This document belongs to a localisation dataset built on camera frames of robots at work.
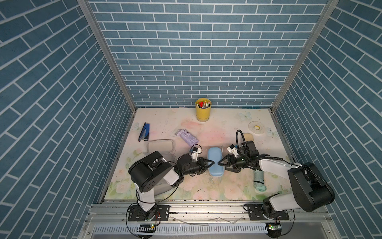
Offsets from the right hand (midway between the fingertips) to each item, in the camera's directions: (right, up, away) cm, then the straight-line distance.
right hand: (222, 166), depth 84 cm
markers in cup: (-10, +38, +22) cm, 45 cm away
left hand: (-4, +1, -3) cm, 4 cm away
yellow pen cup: (-10, +31, +24) cm, 41 cm away
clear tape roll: (+29, +21, +26) cm, 44 cm away
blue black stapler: (-52, +17, +21) cm, 58 cm away
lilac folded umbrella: (-21, +15, +16) cm, 31 cm away
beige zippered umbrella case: (+21, +15, +18) cm, 31 cm away
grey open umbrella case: (-36, +8, +15) cm, 40 cm away
